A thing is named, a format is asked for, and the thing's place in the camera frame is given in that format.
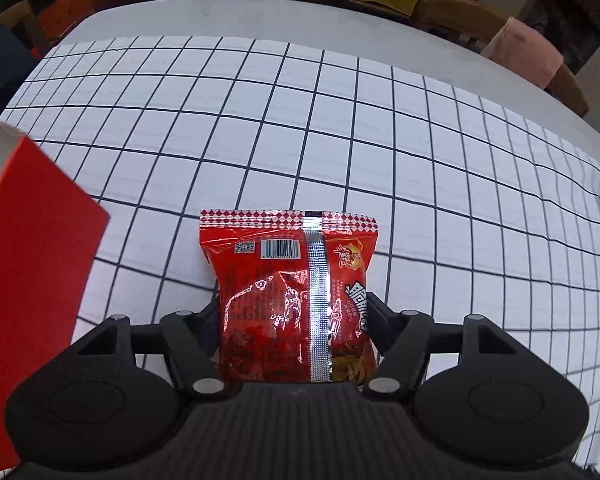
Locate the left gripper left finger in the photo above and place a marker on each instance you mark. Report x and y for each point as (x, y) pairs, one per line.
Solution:
(191, 339)

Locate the wooden chair with towel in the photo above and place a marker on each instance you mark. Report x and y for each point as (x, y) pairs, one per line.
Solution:
(455, 18)

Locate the pink towel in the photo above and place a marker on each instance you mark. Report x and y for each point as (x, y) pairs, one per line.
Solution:
(525, 52)

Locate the red white cardboard box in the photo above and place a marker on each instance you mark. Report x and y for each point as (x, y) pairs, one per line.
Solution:
(50, 230)

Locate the red patterned snack packet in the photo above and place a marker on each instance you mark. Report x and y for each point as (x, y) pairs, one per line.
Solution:
(293, 296)

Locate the white grid tablecloth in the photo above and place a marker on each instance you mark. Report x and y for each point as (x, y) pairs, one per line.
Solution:
(479, 209)

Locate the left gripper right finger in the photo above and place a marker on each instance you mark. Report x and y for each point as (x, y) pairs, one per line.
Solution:
(402, 340)

